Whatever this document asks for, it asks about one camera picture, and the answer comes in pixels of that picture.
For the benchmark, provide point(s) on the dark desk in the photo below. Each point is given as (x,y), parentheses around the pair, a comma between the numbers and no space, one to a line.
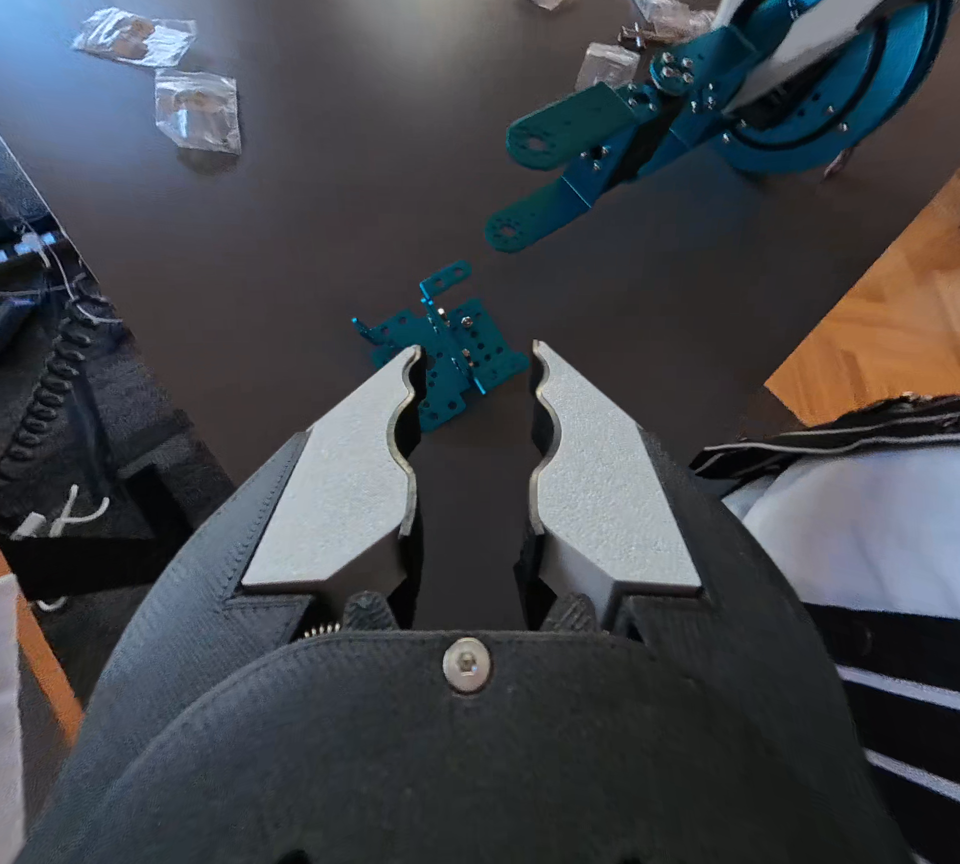
(337,204)

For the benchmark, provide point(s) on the blue perforated metal bracket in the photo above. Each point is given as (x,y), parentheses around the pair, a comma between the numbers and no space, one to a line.
(465,392)

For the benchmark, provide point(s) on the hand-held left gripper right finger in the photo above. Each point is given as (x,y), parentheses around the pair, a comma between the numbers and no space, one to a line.
(607,504)

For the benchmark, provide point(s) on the small metal socket tool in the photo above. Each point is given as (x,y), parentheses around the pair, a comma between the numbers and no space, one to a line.
(637,36)

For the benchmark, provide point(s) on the blue toy robot arm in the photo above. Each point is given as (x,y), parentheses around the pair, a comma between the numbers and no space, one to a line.
(585,122)

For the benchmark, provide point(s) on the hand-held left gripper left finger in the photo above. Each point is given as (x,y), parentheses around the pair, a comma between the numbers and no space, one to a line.
(337,504)

